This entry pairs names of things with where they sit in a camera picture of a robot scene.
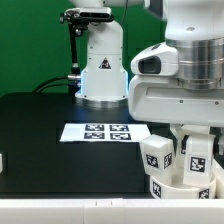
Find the white left wall block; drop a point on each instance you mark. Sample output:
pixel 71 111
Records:
pixel 1 163

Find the black camera on stand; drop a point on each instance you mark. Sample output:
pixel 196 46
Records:
pixel 78 20

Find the white front wall bar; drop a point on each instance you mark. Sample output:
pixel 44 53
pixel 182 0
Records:
pixel 111 211

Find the white marker sheet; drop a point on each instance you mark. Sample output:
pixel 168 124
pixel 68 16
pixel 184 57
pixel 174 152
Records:
pixel 94 132

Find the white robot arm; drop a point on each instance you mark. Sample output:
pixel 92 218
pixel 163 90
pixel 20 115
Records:
pixel 196 29

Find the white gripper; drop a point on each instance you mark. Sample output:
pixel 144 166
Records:
pixel 161 100

